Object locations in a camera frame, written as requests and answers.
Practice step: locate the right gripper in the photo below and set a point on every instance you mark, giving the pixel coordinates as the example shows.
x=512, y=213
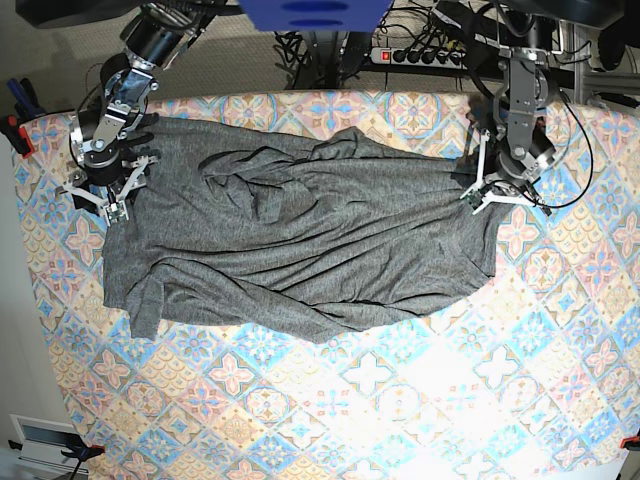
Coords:
x=109, y=173

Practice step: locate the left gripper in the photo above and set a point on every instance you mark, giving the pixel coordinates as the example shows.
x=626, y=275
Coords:
x=513, y=154

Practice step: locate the grey t-shirt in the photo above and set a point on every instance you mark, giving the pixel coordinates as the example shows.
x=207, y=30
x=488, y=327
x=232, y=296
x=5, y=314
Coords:
x=305, y=237

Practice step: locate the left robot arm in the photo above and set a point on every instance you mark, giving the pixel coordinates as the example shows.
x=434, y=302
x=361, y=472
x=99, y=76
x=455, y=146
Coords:
x=527, y=32

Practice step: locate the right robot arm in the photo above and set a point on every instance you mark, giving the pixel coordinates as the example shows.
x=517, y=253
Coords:
x=158, y=34

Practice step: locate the red black clamp left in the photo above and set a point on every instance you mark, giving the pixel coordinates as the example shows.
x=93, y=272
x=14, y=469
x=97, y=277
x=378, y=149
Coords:
x=27, y=108

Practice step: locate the power strip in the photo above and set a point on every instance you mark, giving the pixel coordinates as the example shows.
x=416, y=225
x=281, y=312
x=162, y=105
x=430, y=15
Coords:
x=422, y=57

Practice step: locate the patterned tablecloth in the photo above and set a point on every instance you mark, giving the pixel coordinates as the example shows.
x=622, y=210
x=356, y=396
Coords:
x=537, y=373

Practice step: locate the red clamp bottom left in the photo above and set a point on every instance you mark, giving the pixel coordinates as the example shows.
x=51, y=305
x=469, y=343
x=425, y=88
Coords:
x=82, y=453

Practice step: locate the red clamp bottom right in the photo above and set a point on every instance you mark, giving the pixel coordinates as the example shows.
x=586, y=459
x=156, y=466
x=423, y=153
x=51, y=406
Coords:
x=631, y=444

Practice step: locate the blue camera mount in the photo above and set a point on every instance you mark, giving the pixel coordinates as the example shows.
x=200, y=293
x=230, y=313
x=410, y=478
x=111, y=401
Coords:
x=315, y=15

